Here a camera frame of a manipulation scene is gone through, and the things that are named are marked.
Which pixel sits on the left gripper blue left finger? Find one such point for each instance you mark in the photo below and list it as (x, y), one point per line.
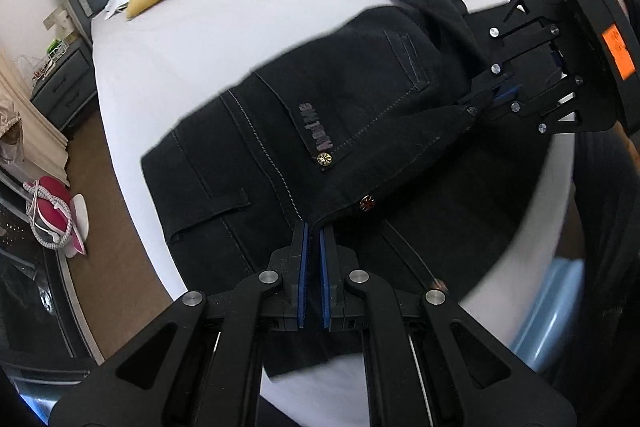
(298, 277)

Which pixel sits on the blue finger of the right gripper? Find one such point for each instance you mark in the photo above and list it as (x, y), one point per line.
(505, 93)

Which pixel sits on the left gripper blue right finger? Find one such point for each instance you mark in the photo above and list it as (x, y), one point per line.
(330, 279)

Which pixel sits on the black jeans pants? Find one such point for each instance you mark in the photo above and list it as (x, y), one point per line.
(372, 130)

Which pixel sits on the red and white bag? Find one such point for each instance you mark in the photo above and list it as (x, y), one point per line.
(58, 219)

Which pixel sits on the beige curtain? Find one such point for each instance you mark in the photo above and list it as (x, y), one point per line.
(44, 146)

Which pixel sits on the dark grey nightstand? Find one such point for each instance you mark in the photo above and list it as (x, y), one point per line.
(67, 96)

